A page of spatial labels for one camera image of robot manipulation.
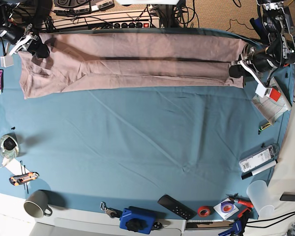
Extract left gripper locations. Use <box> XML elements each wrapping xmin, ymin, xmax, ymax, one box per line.
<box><xmin>229</xmin><ymin>46</ymin><xmax>278</xmax><ymax>78</ymax></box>

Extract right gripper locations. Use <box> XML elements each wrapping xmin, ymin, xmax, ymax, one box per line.
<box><xmin>0</xmin><ymin>24</ymin><xmax>50</xmax><ymax>59</ymax></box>

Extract pink t-shirt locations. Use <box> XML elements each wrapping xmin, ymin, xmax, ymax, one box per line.
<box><xmin>19</xmin><ymin>32</ymin><xmax>248</xmax><ymax>99</ymax></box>

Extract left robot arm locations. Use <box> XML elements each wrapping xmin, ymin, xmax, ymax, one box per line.
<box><xmin>229</xmin><ymin>0</ymin><xmax>295</xmax><ymax>78</ymax></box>

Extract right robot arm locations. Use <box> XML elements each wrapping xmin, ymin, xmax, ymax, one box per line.
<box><xmin>0</xmin><ymin>0</ymin><xmax>50</xmax><ymax>59</ymax></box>

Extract booklet with red square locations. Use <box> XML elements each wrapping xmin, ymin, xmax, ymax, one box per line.
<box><xmin>252</xmin><ymin>77</ymin><xmax>292</xmax><ymax>125</ymax></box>

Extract blue clamp top right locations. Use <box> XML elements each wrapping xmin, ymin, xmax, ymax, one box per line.
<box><xmin>250</xmin><ymin>17</ymin><xmax>268</xmax><ymax>41</ymax></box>

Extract blue clamp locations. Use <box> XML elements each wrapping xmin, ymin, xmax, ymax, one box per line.
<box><xmin>218</xmin><ymin>208</ymin><xmax>251</xmax><ymax>236</ymax></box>
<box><xmin>250</xmin><ymin>17</ymin><xmax>268</xmax><ymax>41</ymax></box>

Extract white power strip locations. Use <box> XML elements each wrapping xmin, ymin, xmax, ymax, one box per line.
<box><xmin>52</xmin><ymin>11</ymin><xmax>160</xmax><ymax>31</ymax></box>

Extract clear plastic case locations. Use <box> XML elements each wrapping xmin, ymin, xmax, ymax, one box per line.
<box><xmin>239</xmin><ymin>144</ymin><xmax>280</xmax><ymax>173</ymax></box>

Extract blue table cloth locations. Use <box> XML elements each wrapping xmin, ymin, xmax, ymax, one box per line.
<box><xmin>0</xmin><ymin>27</ymin><xmax>295</xmax><ymax>221</ymax></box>

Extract glass jar with black lid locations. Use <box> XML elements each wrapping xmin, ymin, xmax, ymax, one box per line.
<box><xmin>0</xmin><ymin>134</ymin><xmax>19</xmax><ymax>159</ymax></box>

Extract black and white marker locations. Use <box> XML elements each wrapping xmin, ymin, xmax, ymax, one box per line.
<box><xmin>241</xmin><ymin>160</ymin><xmax>278</xmax><ymax>180</ymax></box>

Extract black zip ties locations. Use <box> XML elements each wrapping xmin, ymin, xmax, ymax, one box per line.
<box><xmin>20</xmin><ymin>160</ymin><xmax>29</xmax><ymax>193</ymax></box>

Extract white paper note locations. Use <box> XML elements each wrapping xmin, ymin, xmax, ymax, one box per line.
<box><xmin>5</xmin><ymin>159</ymin><xmax>30</xmax><ymax>176</ymax></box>

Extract translucent plastic cup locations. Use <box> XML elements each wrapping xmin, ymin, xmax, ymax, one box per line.
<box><xmin>246</xmin><ymin>180</ymin><xmax>275</xmax><ymax>218</ymax></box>

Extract orange utility knife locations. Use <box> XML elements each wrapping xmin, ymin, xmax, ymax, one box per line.
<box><xmin>9</xmin><ymin>172</ymin><xmax>39</xmax><ymax>186</ymax></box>

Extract black power adapter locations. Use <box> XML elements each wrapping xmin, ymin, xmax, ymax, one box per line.
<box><xmin>280</xmin><ymin>192</ymin><xmax>295</xmax><ymax>202</ymax></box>

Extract red tape roll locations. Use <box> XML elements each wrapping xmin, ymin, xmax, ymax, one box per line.
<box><xmin>198</xmin><ymin>206</ymin><xmax>214</xmax><ymax>217</ymax></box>

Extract black remote control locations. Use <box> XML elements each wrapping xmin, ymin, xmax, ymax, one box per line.
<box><xmin>157</xmin><ymin>195</ymin><xmax>197</xmax><ymax>220</ymax></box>

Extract grey coffee mug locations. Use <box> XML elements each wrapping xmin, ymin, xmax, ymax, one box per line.
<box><xmin>23</xmin><ymin>190</ymin><xmax>53</xmax><ymax>218</ymax></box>

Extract blue clamp bottom right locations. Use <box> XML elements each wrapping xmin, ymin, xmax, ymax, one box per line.
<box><xmin>218</xmin><ymin>208</ymin><xmax>251</xmax><ymax>236</ymax></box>

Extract blue box with black knob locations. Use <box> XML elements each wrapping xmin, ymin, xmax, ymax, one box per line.
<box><xmin>119</xmin><ymin>207</ymin><xmax>156</xmax><ymax>235</ymax></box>

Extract red handled pliers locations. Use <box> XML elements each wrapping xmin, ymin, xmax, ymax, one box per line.
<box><xmin>227</xmin><ymin>194</ymin><xmax>254</xmax><ymax>208</ymax></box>

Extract metal carabiner keychain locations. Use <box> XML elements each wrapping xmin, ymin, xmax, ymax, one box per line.
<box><xmin>100</xmin><ymin>202</ymin><xmax>122</xmax><ymax>218</ymax></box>

